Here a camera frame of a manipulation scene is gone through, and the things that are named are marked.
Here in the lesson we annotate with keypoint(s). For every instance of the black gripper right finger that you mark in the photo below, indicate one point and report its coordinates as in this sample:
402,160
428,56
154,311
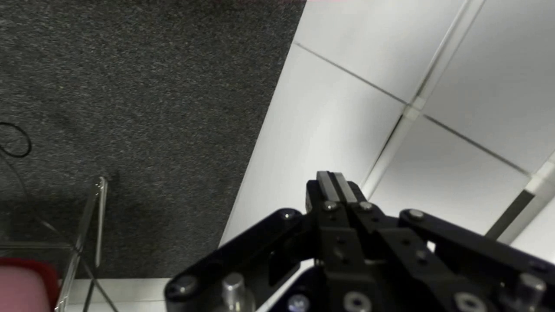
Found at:
403,273

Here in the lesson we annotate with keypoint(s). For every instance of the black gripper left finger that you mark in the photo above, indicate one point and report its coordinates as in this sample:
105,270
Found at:
348,280

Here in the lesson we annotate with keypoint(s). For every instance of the white lower cabinets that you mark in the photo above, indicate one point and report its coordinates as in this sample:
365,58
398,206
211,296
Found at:
445,107

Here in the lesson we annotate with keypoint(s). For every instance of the red chair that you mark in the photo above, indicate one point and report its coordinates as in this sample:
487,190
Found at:
39,277

